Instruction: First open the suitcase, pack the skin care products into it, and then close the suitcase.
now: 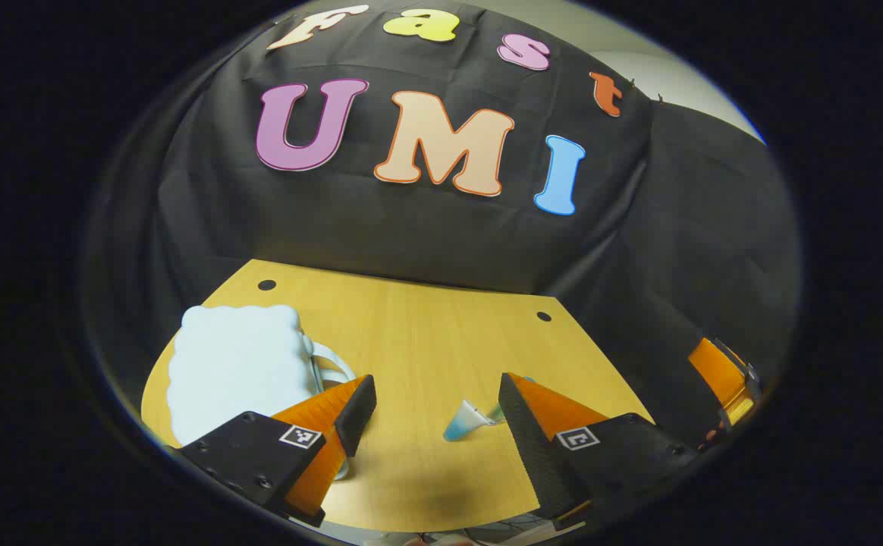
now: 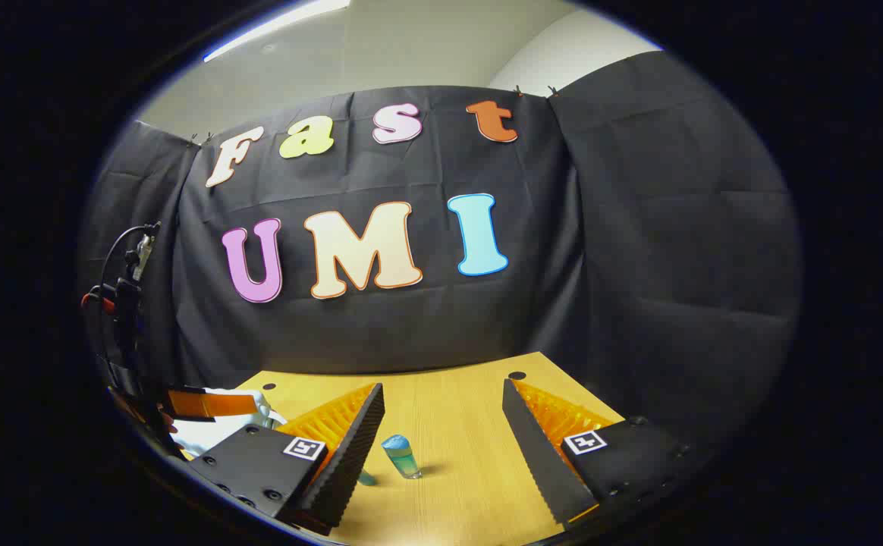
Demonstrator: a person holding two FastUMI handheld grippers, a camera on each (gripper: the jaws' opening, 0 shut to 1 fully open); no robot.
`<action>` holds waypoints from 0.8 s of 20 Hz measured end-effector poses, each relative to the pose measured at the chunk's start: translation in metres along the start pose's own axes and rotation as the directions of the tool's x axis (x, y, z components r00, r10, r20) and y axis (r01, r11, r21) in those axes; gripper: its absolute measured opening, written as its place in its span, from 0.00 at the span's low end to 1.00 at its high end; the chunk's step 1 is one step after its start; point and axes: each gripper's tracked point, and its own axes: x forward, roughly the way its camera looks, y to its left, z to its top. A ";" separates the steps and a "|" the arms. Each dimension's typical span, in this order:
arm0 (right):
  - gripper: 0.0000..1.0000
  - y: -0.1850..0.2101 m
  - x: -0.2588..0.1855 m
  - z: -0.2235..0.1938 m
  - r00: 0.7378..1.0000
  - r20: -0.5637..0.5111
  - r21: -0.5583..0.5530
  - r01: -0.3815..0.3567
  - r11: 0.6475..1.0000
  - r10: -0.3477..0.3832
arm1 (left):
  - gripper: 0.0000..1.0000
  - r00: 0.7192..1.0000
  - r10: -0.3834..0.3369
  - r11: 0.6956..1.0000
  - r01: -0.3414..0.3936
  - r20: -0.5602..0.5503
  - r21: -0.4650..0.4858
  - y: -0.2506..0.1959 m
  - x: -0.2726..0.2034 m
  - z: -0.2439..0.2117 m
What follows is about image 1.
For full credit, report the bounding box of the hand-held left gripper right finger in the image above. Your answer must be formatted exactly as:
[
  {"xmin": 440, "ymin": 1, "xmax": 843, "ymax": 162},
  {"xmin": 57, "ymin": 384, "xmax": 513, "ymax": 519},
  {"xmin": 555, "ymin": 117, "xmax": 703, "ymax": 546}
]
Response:
[{"xmin": 498, "ymin": 372, "xmax": 704, "ymax": 532}]

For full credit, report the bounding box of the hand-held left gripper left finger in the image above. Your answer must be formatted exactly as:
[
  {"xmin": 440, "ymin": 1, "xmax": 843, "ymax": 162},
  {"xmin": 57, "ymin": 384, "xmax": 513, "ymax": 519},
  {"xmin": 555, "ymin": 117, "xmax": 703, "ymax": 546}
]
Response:
[{"xmin": 176, "ymin": 374, "xmax": 378, "ymax": 529}]

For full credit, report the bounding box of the white blue skin care tube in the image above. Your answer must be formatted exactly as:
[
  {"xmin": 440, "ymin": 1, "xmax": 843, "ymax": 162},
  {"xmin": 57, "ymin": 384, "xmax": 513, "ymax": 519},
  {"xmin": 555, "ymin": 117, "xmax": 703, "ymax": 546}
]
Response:
[{"xmin": 442, "ymin": 400, "xmax": 498, "ymax": 442}]

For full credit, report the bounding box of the black backdrop cloth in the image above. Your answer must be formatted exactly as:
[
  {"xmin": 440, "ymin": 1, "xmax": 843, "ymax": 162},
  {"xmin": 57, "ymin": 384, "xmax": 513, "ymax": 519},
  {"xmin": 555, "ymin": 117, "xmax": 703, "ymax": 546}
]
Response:
[{"xmin": 85, "ymin": 0, "xmax": 803, "ymax": 448}]

